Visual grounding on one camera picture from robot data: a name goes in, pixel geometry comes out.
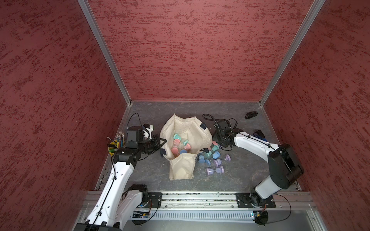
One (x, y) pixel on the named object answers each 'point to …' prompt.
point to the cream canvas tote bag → (195, 133)
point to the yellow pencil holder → (114, 145)
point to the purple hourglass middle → (218, 162)
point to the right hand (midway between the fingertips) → (215, 141)
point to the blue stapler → (259, 134)
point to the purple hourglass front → (218, 169)
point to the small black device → (251, 114)
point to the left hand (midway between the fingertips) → (166, 144)
